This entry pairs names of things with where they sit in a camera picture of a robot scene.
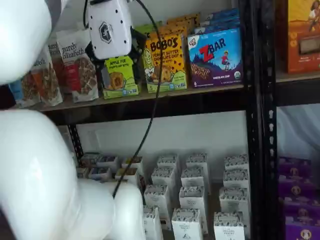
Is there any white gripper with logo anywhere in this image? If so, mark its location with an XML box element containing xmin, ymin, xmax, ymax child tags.
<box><xmin>84</xmin><ymin>0</ymin><xmax>148</xmax><ymax>76</ymax></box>

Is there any white plastic sheet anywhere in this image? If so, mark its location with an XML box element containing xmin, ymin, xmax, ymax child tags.
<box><xmin>276</xmin><ymin>104</ymin><xmax>320</xmax><ymax>161</ymax></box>

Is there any green Bobo's apple pie box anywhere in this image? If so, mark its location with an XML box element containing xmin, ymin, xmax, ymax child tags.
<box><xmin>134</xmin><ymin>23</ymin><xmax>164</xmax><ymax>38</ymax></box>
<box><xmin>101</xmin><ymin>55</ymin><xmax>141</xmax><ymax>100</ymax></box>

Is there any orange snack box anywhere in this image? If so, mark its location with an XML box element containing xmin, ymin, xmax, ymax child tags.
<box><xmin>276</xmin><ymin>0</ymin><xmax>320</xmax><ymax>75</ymax></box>

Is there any black cable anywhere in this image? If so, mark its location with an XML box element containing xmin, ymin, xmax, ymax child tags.
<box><xmin>112</xmin><ymin>0</ymin><xmax>163</xmax><ymax>199</ymax></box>

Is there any blue label oatmeal box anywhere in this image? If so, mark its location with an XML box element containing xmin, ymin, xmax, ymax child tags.
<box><xmin>96</xmin><ymin>154</ymin><xmax>119</xmax><ymax>169</ymax></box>
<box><xmin>88</xmin><ymin>166</ymin><xmax>112</xmax><ymax>182</ymax></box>

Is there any white patterned-top carton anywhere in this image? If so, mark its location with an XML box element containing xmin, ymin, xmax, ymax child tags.
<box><xmin>178</xmin><ymin>186</ymin><xmax>206</xmax><ymax>213</ymax></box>
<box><xmin>150</xmin><ymin>166</ymin><xmax>176</xmax><ymax>191</ymax></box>
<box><xmin>156</xmin><ymin>154</ymin><xmax>180</xmax><ymax>173</ymax></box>
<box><xmin>141</xmin><ymin>206</ymin><xmax>164</xmax><ymax>240</ymax></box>
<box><xmin>213</xmin><ymin>211</ymin><xmax>246</xmax><ymax>240</ymax></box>
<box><xmin>143</xmin><ymin>184</ymin><xmax>169</xmax><ymax>213</ymax></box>
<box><xmin>219</xmin><ymin>186</ymin><xmax>251</xmax><ymax>216</ymax></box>
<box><xmin>180</xmin><ymin>167</ymin><xmax>206</xmax><ymax>191</ymax></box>
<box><xmin>223</xmin><ymin>154</ymin><xmax>250</xmax><ymax>173</ymax></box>
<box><xmin>186</xmin><ymin>153</ymin><xmax>209</xmax><ymax>173</ymax></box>
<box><xmin>222</xmin><ymin>168</ymin><xmax>251</xmax><ymax>191</ymax></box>
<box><xmin>171</xmin><ymin>207</ymin><xmax>202</xmax><ymax>240</ymax></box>

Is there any purple snack box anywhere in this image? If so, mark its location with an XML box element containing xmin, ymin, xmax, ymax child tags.
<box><xmin>278</xmin><ymin>176</ymin><xmax>315</xmax><ymax>201</ymax></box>
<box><xmin>278</xmin><ymin>156</ymin><xmax>313</xmax><ymax>180</ymax></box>
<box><xmin>282</xmin><ymin>197</ymin><xmax>320</xmax><ymax>225</ymax></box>
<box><xmin>284</xmin><ymin>221</ymin><xmax>320</xmax><ymax>240</ymax></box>

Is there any black shelf crossbeam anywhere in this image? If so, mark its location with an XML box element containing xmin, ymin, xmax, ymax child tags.
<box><xmin>42</xmin><ymin>87</ymin><xmax>251</xmax><ymax>126</ymax></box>
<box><xmin>274</xmin><ymin>78</ymin><xmax>320</xmax><ymax>108</ymax></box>

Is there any green label oatmeal box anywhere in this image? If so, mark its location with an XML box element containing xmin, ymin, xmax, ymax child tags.
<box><xmin>75</xmin><ymin>166</ymin><xmax>90</xmax><ymax>179</ymax></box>
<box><xmin>79</xmin><ymin>152</ymin><xmax>100</xmax><ymax>166</ymax></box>

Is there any yellow Bobo's peanut butter box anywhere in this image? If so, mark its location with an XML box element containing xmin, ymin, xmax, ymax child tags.
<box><xmin>142</xmin><ymin>33</ymin><xmax>188</xmax><ymax>94</ymax></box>
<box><xmin>149</xmin><ymin>24</ymin><xmax>189</xmax><ymax>41</ymax></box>
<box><xmin>166</xmin><ymin>12</ymin><xmax>201</xmax><ymax>29</ymax></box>

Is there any cranberry pecan granola bag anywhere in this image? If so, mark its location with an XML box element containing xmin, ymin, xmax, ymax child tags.
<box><xmin>56</xmin><ymin>29</ymin><xmax>100</xmax><ymax>104</ymax></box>

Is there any blue ZBar chocolate chip box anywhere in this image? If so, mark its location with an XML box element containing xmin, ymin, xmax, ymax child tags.
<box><xmin>199</xmin><ymin>17</ymin><xmax>241</xmax><ymax>26</ymax></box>
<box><xmin>206</xmin><ymin>8</ymin><xmax>240</xmax><ymax>20</ymax></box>
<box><xmin>187</xmin><ymin>27</ymin><xmax>244</xmax><ymax>89</ymax></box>
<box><xmin>193</xmin><ymin>23</ymin><xmax>241</xmax><ymax>35</ymax></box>

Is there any blue label granola bag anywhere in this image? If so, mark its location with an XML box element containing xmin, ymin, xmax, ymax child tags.
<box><xmin>8</xmin><ymin>72</ymin><xmax>42</xmax><ymax>109</ymax></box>

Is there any black perforated shelf post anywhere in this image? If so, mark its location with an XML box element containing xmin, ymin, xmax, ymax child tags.
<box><xmin>262</xmin><ymin>0</ymin><xmax>279</xmax><ymax>240</ymax></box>
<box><xmin>66</xmin><ymin>123</ymin><xmax>85</xmax><ymax>162</ymax></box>
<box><xmin>236</xmin><ymin>0</ymin><xmax>266</xmax><ymax>240</ymax></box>

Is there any yellow label oatmeal box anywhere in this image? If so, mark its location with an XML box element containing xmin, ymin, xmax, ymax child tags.
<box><xmin>121</xmin><ymin>156</ymin><xmax>144</xmax><ymax>173</ymax></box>
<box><xmin>114</xmin><ymin>167</ymin><xmax>140</xmax><ymax>187</ymax></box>

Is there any pumpkin cinnamon granola bag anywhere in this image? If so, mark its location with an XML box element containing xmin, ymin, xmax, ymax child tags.
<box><xmin>29</xmin><ymin>46</ymin><xmax>64</xmax><ymax>106</ymax></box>
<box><xmin>46</xmin><ymin>37</ymin><xmax>66</xmax><ymax>95</ymax></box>

